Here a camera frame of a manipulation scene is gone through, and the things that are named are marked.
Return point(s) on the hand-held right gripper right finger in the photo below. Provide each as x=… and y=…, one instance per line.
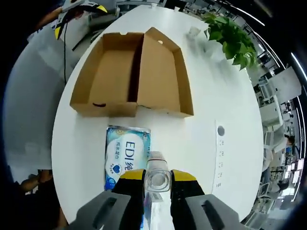
x=206, y=213

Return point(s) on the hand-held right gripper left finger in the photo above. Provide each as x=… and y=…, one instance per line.
x=105, y=210

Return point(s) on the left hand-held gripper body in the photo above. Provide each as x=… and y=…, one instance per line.
x=67, y=6

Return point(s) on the clear bottle with white cap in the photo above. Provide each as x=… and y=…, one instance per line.
x=157, y=178

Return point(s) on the brown cardboard shoe box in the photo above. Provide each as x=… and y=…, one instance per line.
x=112, y=72

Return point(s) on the blue white wet wipes pack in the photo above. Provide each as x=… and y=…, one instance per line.
x=124, y=148

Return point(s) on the grey mesh office chair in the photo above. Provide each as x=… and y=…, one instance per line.
x=31, y=107

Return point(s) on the white table socket strip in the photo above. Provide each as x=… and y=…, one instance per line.
x=220, y=131

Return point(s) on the bank of display screens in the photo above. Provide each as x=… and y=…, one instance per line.
x=296, y=167

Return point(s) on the white paper cup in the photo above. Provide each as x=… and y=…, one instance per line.
x=194, y=31

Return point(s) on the group of white office chairs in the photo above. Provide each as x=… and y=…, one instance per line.
x=271, y=115

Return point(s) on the green plant in white pot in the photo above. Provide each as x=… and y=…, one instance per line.
x=230, y=36

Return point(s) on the ceiling light strip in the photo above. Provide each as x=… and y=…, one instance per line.
x=298, y=63

